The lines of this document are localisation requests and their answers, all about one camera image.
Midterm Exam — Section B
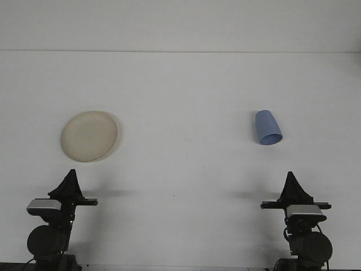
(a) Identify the pale blue cup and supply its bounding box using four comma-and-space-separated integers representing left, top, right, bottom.
254, 109, 283, 146

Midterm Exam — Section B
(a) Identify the pale round plate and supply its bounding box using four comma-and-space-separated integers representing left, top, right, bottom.
60, 110, 122, 164

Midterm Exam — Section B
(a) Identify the grey camera box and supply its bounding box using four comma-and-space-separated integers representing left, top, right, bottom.
27, 199, 61, 216
286, 205, 328, 223

